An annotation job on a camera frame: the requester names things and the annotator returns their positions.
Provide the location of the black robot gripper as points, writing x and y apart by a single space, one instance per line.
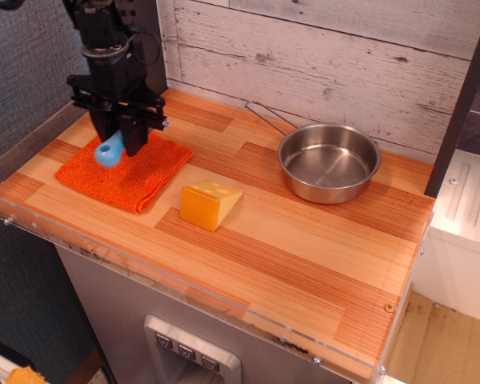
116 88

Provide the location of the blue handled grey scoop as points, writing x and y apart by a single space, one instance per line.
108 154

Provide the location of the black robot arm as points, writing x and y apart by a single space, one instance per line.
121 42

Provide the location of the orange knitted cloth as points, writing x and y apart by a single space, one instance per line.
134 182

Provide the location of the yellow toy cheese wedge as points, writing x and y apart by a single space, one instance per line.
206 204

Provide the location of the grey toy fridge cabinet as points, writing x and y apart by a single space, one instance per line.
273 343

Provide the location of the stainless steel pan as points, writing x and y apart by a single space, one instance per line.
327 163

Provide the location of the silver dispenser button panel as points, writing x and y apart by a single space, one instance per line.
182 357

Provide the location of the yellow black object bottom left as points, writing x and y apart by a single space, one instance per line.
24 375

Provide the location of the white ribbed cabinet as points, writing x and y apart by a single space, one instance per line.
447 271

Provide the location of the dark right frame post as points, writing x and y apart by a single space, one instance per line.
458 118

